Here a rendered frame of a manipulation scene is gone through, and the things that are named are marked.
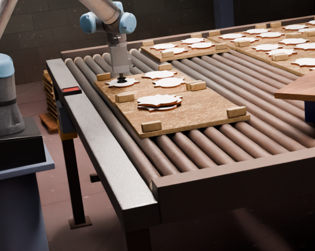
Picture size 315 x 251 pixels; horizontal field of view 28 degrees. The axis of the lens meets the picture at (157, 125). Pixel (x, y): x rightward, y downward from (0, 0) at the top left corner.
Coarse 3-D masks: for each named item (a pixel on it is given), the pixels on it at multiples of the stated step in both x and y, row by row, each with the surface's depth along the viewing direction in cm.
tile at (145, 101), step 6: (150, 96) 215; (156, 96) 214; (162, 96) 213; (168, 96) 212; (174, 96) 212; (138, 102) 210; (144, 102) 208; (150, 102) 207; (156, 102) 206; (162, 102) 206; (168, 102) 205; (174, 102) 206
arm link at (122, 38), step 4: (108, 36) 242; (112, 36) 241; (116, 36) 240; (120, 36) 241; (124, 36) 242; (108, 40) 242; (112, 40) 241; (116, 40) 241; (120, 40) 241; (124, 40) 243
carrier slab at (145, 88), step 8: (104, 80) 260; (136, 80) 253; (144, 80) 252; (152, 80) 250; (184, 80) 244; (192, 80) 243; (104, 88) 245; (112, 88) 244; (120, 88) 242; (128, 88) 241; (136, 88) 240; (144, 88) 238; (152, 88) 237; (160, 88) 236; (176, 88) 233; (184, 88) 232; (112, 96) 231; (136, 96) 228; (144, 96) 226; (112, 104) 224
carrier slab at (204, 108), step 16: (192, 96) 219; (208, 96) 217; (128, 112) 208; (144, 112) 206; (160, 112) 204; (176, 112) 202; (192, 112) 200; (208, 112) 198; (224, 112) 196; (176, 128) 186; (192, 128) 187
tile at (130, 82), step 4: (112, 80) 254; (116, 80) 253; (128, 80) 251; (132, 80) 250; (108, 84) 249; (112, 84) 247; (116, 84) 246; (120, 84) 245; (124, 84) 245; (128, 84) 244; (132, 84) 244
